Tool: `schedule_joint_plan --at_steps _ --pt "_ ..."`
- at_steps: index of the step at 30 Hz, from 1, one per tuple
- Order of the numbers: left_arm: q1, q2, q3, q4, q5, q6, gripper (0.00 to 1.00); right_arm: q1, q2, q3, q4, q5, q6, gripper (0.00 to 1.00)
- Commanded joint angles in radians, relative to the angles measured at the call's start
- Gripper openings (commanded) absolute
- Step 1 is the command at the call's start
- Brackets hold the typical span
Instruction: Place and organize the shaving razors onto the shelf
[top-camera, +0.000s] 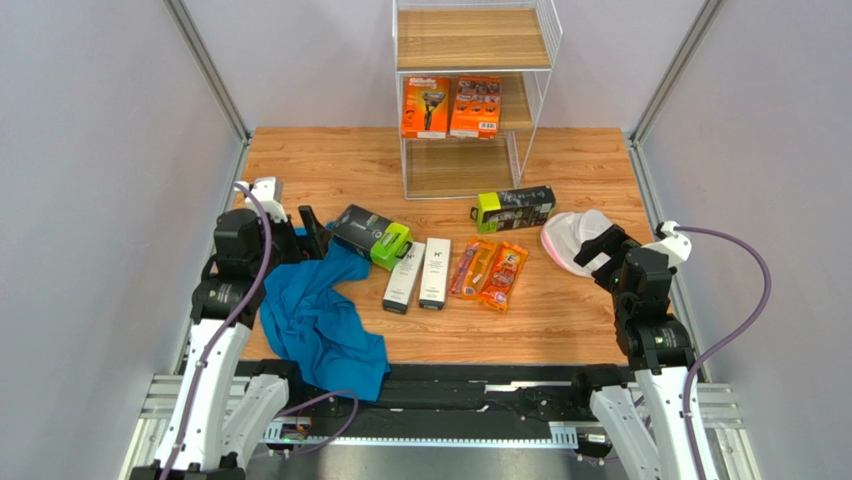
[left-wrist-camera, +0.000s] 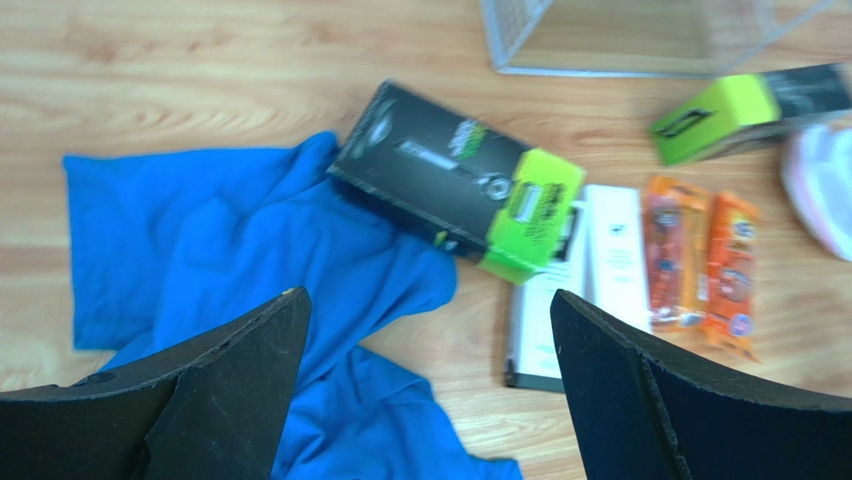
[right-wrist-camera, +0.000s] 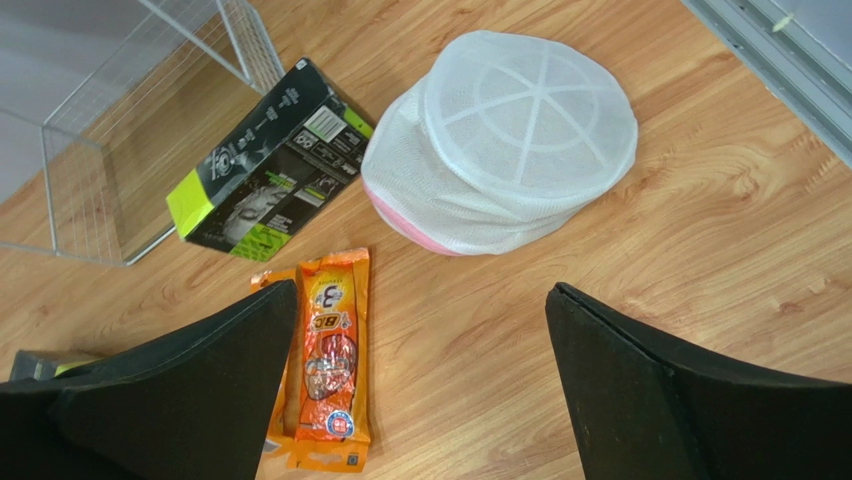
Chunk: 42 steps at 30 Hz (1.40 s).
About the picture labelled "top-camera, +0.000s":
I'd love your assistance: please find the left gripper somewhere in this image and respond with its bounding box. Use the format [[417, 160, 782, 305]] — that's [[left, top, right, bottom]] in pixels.
[[250, 205, 332, 277]]

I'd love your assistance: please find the black green razor box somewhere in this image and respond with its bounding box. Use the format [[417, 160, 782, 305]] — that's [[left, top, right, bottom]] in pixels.
[[329, 204, 413, 271], [470, 185, 556, 234]]

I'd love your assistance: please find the white tall box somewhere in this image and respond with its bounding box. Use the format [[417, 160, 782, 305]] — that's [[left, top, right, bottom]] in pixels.
[[382, 242, 426, 314], [418, 237, 452, 310]]

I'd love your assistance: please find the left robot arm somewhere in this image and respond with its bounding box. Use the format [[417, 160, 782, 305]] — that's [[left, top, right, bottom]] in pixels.
[[129, 205, 331, 479]]

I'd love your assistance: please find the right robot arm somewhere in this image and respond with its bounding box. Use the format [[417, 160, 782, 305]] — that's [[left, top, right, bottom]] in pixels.
[[574, 222, 719, 479]]

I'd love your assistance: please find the blue cloth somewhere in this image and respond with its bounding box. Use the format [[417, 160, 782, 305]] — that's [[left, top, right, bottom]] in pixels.
[[260, 241, 390, 401]]

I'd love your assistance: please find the orange disposable razor pack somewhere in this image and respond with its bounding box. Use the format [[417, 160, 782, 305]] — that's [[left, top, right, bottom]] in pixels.
[[477, 242, 528, 313]]

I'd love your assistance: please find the orange toothbrush pack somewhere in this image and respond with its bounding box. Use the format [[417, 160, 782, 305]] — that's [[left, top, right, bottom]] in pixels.
[[449, 236, 498, 300]]

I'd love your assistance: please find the orange razor box front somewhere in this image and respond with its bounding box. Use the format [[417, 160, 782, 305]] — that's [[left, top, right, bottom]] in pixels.
[[400, 76, 451, 140]]

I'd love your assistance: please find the orange razor box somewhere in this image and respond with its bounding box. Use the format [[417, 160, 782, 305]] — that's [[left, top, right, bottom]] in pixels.
[[400, 76, 451, 140], [449, 75, 502, 139]]

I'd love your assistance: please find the orange razor box back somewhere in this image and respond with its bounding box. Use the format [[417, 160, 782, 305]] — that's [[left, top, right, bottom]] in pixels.
[[449, 75, 502, 139]]

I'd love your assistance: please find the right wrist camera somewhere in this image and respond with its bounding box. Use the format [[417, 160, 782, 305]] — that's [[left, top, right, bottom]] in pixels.
[[643, 221, 692, 269]]

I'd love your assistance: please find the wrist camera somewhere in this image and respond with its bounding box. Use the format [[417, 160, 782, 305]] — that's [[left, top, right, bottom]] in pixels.
[[234, 177, 290, 224], [643, 221, 692, 269]]

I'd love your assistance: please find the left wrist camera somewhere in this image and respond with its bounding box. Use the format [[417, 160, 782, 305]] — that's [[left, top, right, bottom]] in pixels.
[[234, 177, 290, 224]]

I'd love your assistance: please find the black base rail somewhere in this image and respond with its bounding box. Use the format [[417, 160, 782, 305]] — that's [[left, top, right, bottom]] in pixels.
[[261, 364, 610, 450]]

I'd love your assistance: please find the white wire shelf rack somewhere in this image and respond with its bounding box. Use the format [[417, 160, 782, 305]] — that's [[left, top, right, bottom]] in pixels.
[[392, 1, 563, 200]]

